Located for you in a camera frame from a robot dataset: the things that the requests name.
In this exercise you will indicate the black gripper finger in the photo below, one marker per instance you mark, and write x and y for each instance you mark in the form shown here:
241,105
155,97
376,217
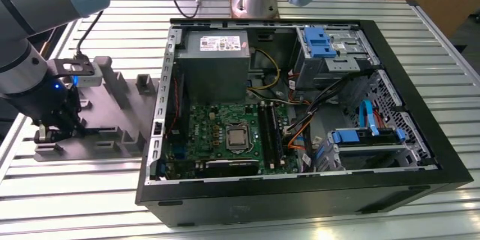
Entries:
51,136

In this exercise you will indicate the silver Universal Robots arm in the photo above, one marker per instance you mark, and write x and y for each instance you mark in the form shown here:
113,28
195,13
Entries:
23,4

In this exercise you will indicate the black RAM slot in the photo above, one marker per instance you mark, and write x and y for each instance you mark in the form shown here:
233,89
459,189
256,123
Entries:
275,133
265,133

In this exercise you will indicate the grey parts rack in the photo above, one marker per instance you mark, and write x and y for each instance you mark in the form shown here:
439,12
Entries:
112,110

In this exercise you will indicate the green motherboard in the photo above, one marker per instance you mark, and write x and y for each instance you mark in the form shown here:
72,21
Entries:
209,138

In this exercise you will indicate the grey power supply unit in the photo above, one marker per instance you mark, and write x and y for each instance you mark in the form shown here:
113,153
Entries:
209,74

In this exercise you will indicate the black graphics card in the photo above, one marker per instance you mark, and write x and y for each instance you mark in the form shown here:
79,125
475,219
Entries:
232,167

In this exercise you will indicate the silver CPU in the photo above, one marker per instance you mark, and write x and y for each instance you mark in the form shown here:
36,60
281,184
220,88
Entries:
237,138

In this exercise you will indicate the black open PC case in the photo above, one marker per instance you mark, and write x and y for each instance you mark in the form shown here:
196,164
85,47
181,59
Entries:
300,195

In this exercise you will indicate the blue drive latch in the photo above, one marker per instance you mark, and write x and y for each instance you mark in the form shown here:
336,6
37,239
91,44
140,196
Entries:
319,43

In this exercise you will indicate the hard disk in blue carrier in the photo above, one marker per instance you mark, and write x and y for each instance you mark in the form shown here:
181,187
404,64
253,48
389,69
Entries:
344,136

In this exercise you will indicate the silver drive cage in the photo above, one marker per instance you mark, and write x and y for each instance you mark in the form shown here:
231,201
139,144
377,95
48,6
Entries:
344,63

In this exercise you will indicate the silver disk bay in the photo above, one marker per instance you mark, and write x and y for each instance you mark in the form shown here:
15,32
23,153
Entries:
375,147

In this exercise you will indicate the black camera bracket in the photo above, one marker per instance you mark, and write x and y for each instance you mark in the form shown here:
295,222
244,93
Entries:
56,67

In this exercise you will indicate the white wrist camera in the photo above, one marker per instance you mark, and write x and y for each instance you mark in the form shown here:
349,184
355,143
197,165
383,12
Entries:
88,78

